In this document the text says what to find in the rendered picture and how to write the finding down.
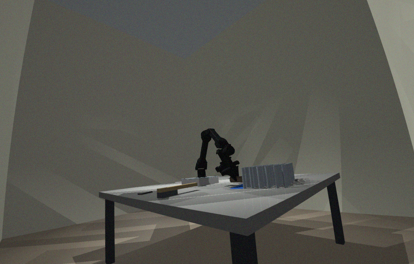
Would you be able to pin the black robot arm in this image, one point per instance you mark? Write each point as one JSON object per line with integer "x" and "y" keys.
{"x": 225, "y": 150}

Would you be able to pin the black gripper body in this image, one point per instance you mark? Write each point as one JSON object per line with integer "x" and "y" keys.
{"x": 229, "y": 165}

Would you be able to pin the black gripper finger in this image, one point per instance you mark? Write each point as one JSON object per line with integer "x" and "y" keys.
{"x": 233, "y": 175}
{"x": 236, "y": 171}

